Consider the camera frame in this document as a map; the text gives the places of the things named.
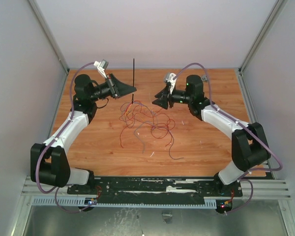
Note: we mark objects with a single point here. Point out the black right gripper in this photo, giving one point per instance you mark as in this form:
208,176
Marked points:
167,95

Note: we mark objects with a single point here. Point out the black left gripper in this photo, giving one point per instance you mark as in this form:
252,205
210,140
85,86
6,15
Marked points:
119,89

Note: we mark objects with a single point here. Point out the black zip tie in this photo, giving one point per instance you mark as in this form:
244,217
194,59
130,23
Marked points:
133,80

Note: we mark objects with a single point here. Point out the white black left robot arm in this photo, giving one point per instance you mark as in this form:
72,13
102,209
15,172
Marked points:
48,160

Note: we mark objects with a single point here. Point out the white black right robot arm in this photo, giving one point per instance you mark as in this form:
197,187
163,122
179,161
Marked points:
248,141

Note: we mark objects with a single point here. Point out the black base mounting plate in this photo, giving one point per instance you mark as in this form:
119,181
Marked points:
156,190

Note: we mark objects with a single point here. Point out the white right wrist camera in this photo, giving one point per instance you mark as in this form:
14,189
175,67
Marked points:
170,78

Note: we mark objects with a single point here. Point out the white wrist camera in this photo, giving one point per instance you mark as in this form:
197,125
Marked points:
101,67
170,78

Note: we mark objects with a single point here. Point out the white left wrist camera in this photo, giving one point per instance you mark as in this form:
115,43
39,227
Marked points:
101,67

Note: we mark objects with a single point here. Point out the adjustable wrench black handle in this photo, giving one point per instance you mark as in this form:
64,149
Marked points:
205,78

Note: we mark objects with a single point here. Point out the aluminium frame rail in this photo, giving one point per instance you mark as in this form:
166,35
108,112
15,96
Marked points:
273,189

